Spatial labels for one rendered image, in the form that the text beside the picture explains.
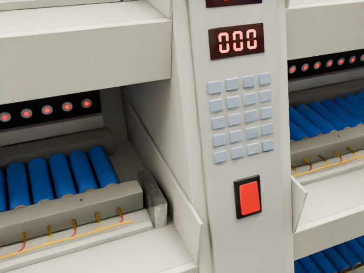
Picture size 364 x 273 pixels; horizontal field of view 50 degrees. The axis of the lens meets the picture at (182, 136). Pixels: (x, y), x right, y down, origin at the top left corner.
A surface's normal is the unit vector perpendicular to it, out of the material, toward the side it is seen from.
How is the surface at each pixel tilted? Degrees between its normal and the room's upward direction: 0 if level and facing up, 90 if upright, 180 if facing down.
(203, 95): 90
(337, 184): 21
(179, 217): 90
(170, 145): 90
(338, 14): 111
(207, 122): 90
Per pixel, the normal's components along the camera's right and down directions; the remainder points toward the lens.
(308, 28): 0.39, 0.54
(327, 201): 0.04, -0.82
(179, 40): 0.37, 0.21
